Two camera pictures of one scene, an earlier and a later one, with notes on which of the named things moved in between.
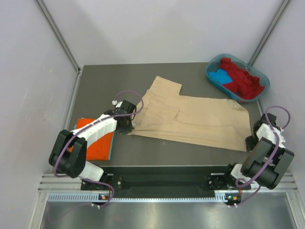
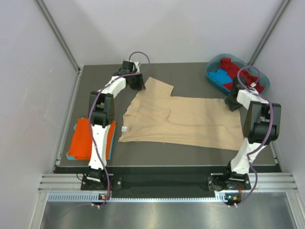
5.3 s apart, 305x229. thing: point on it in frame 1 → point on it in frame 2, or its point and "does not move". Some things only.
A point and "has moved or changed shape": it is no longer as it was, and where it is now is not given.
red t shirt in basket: [245, 85] does not move
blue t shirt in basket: [221, 77] does not move
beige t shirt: [219, 122] has moved or changed shape
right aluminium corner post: [269, 31] does not move
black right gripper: [249, 143] → [231, 106]
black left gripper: [127, 130] → [140, 85]
